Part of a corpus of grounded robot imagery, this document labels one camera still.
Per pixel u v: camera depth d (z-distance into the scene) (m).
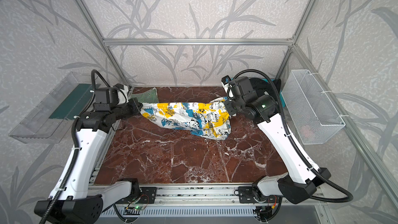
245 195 0.73
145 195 0.74
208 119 0.71
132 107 0.62
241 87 0.46
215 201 0.73
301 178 0.37
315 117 0.61
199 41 0.99
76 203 0.36
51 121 0.64
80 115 0.47
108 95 0.52
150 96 1.12
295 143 0.39
